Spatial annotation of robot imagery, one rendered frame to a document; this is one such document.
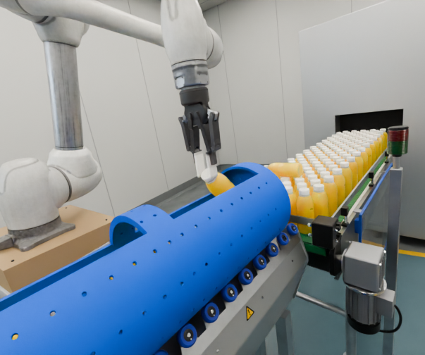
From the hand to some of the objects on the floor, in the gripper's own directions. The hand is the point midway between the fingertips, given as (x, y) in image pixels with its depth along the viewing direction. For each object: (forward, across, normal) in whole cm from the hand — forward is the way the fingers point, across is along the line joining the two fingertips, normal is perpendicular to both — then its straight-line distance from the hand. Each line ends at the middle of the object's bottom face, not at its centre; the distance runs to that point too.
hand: (206, 165), depth 68 cm
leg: (+128, +7, +21) cm, 130 cm away
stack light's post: (+128, +36, +66) cm, 149 cm away
